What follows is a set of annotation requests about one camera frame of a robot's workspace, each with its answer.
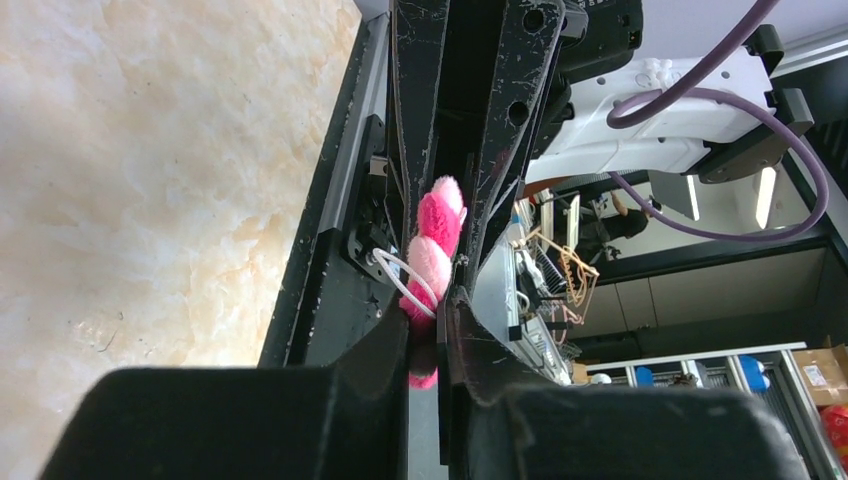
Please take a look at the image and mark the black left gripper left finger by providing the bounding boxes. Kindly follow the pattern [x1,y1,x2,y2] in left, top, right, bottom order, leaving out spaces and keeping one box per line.
[41,304,408,479]

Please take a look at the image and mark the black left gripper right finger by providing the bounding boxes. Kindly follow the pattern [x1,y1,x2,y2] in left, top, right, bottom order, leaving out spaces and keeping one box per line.
[438,288,807,479]

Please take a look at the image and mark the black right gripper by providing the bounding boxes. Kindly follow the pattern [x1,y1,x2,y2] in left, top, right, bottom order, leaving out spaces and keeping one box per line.
[391,0,644,285]

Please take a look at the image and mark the pink flower brooch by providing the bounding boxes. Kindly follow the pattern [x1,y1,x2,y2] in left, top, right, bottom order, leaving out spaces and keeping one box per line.
[372,175,467,390]

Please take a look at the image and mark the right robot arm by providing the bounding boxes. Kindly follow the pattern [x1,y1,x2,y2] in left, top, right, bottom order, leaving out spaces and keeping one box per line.
[372,1,829,291]

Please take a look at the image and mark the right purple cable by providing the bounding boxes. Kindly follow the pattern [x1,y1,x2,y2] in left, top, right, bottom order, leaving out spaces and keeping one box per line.
[606,0,831,243]

